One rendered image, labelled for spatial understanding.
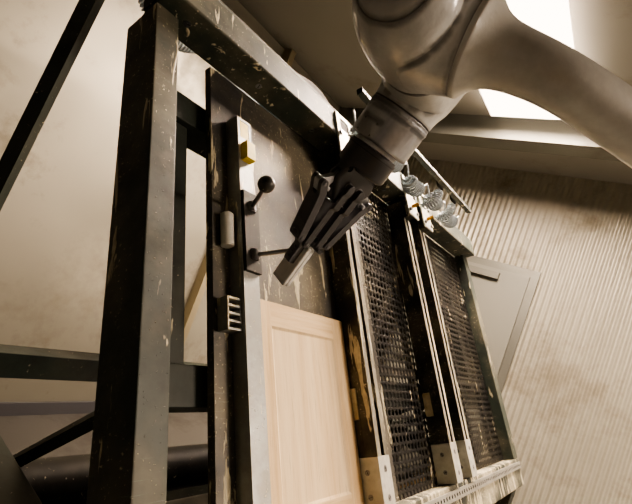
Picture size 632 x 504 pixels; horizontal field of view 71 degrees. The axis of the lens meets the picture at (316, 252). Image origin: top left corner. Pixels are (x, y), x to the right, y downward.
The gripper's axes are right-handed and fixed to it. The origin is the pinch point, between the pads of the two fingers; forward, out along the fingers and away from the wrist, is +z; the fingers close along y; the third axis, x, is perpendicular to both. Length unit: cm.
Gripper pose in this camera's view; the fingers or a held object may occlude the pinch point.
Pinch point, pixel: (293, 262)
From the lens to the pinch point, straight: 66.9
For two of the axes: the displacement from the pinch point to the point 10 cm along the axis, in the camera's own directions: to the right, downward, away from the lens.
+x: 5.5, 5.9, -5.9
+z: -5.7, 7.8, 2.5
